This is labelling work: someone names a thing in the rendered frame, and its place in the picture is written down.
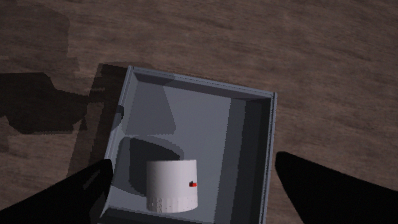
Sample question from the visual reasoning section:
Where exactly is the grey cylinder with two slots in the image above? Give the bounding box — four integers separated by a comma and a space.
146, 160, 198, 213

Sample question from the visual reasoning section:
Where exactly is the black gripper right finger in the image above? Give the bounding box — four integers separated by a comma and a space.
275, 151, 398, 224

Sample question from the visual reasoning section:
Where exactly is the grey square tray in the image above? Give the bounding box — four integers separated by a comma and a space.
97, 66, 277, 224

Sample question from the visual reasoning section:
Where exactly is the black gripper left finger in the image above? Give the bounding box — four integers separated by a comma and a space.
0, 159, 113, 224

